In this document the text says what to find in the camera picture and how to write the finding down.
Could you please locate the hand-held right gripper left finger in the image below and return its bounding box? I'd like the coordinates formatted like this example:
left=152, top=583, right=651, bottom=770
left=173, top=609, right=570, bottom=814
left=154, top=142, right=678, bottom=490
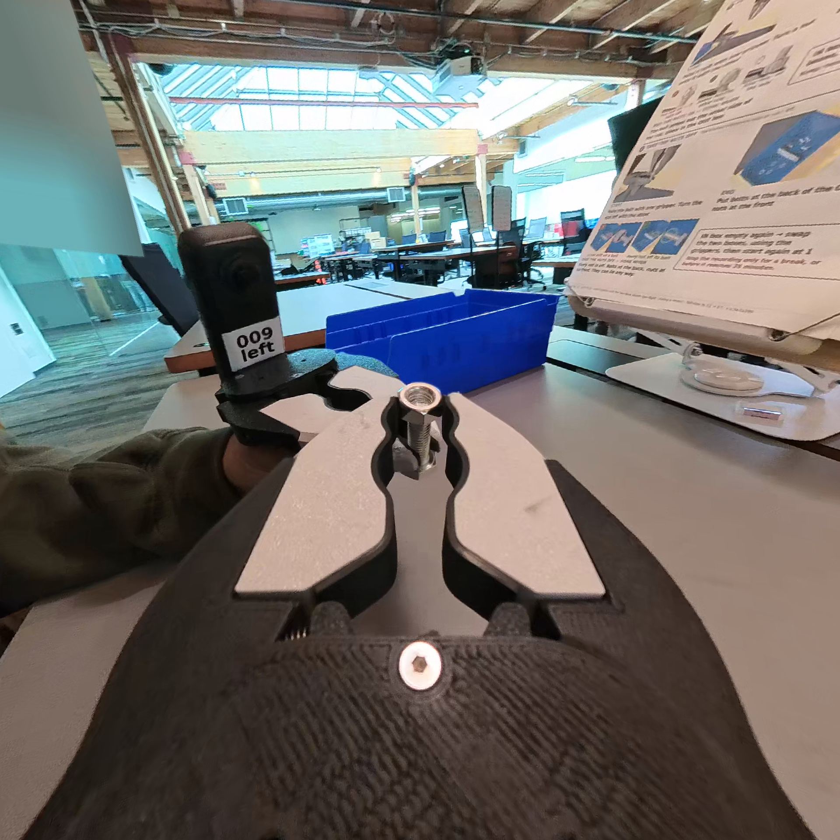
left=233, top=395, right=399, bottom=616

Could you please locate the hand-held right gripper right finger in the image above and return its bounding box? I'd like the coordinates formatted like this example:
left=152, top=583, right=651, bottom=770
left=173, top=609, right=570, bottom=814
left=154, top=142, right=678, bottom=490
left=441, top=392, right=607, bottom=619

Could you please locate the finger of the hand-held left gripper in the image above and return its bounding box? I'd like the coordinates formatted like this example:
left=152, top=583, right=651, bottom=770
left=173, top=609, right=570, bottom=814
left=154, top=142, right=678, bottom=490
left=258, top=373, right=382, bottom=454
left=327, top=365, right=403, bottom=411

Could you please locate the steel hex nut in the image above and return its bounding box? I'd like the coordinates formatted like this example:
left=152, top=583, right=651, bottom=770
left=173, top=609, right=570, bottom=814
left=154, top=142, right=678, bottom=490
left=398, top=383, right=447, bottom=422

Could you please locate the steel hex bolt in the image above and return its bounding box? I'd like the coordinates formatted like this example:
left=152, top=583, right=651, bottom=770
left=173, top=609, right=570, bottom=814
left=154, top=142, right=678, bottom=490
left=400, top=412, right=439, bottom=475

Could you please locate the person's left forearm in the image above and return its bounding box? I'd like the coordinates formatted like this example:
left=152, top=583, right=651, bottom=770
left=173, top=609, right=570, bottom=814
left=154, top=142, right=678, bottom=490
left=0, top=425, right=242, bottom=619

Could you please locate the grey desk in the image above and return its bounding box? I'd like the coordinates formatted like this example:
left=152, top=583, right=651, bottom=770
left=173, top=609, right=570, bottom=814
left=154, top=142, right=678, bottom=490
left=0, top=325, right=840, bottom=840

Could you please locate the person's left hand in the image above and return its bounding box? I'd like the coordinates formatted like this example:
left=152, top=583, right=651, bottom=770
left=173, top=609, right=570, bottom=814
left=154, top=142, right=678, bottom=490
left=222, top=433, right=298, bottom=494

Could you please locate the black mesh office chair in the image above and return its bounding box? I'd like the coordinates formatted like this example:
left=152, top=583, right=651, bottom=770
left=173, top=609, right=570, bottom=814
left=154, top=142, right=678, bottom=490
left=118, top=241, right=199, bottom=337

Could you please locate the wood-edged white table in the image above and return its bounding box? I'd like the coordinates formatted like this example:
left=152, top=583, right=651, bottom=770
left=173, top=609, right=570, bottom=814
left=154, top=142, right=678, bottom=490
left=164, top=280, right=462, bottom=376

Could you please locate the blue plastic bin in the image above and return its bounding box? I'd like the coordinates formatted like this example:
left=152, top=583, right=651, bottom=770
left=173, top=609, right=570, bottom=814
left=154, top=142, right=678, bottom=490
left=325, top=290, right=560, bottom=396

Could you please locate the white document stand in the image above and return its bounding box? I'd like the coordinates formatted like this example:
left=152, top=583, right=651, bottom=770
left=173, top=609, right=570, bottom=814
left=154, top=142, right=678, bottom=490
left=566, top=289, right=840, bottom=442

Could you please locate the ceiling projector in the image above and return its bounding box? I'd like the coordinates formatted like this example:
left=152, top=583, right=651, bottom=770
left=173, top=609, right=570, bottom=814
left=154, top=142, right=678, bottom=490
left=432, top=56, right=488, bottom=97

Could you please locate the black monitor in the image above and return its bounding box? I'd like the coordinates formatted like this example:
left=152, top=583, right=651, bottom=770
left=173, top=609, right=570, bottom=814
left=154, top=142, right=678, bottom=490
left=607, top=98, right=665, bottom=179

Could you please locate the printed instruction sheet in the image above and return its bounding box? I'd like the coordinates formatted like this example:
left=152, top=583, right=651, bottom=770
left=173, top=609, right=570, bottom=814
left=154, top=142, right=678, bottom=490
left=567, top=0, right=840, bottom=339

